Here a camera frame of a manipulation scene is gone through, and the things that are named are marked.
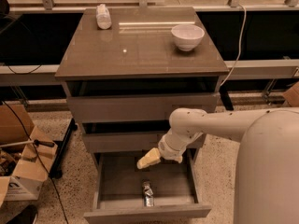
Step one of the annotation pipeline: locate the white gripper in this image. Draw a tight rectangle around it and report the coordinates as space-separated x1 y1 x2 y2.
136 130 203 169

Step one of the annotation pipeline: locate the silver blue redbull can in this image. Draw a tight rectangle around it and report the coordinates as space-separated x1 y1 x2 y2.
142 181 154 207

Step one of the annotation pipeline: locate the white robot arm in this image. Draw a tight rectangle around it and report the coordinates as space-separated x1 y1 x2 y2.
137 107 299 224

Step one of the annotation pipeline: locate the grey middle drawer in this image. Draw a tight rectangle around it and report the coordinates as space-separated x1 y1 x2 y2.
82 119 207 154

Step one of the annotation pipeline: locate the grey drawer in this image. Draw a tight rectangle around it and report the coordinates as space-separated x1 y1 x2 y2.
84 151 211 224
82 119 207 154
67 91 220 123

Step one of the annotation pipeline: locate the grey bottom drawer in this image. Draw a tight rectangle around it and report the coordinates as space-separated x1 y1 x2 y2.
84 151 211 224

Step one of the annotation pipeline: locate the grey top drawer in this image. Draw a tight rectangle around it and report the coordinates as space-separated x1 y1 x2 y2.
67 91 220 123

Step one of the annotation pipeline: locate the grey drawer cabinet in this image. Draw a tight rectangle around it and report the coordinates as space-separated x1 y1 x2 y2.
54 6 230 224

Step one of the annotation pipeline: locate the black metal stand leg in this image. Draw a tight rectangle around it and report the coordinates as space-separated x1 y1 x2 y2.
50 119 78 179

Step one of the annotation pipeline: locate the white ceramic bowl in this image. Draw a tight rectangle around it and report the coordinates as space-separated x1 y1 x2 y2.
171 24 205 51

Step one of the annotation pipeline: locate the open cardboard box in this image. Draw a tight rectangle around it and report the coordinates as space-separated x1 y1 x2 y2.
0 105 58 205

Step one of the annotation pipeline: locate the cardboard box at right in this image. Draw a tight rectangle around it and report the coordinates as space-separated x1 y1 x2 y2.
283 81 299 107

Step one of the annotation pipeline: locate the black handled tool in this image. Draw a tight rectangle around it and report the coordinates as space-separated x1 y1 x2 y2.
0 139 55 148

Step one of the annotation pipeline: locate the black floor cable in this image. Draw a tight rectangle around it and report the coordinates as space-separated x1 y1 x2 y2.
2 100 70 224

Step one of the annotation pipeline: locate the metal window rail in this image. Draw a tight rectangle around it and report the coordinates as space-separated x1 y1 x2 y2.
0 59 299 87

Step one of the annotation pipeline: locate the white power cable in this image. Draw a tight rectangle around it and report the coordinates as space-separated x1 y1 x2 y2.
220 4 248 89

